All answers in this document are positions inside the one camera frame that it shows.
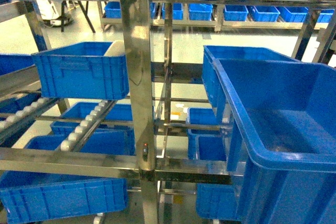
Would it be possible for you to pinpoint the medium blue bin on shelf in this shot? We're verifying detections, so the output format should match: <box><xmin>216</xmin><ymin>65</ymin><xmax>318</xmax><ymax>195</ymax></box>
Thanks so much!
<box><xmin>32</xmin><ymin>41</ymin><xmax>129</xmax><ymax>100</ymax></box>

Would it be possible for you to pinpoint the blue bin lower left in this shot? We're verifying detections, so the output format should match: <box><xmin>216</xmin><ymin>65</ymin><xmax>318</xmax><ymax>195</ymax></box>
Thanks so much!
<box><xmin>1</xmin><ymin>171</ymin><xmax>128</xmax><ymax>223</ymax></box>

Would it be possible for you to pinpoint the large blue bin foreground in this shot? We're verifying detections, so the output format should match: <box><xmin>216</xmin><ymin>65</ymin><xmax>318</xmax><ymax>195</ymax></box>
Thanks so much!
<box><xmin>214</xmin><ymin>59</ymin><xmax>335</xmax><ymax>223</ymax></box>

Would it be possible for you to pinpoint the steel rack upright post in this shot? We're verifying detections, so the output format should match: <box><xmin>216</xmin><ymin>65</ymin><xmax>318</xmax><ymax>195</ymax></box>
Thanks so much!
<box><xmin>120</xmin><ymin>0</ymin><xmax>159</xmax><ymax>223</ymax></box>

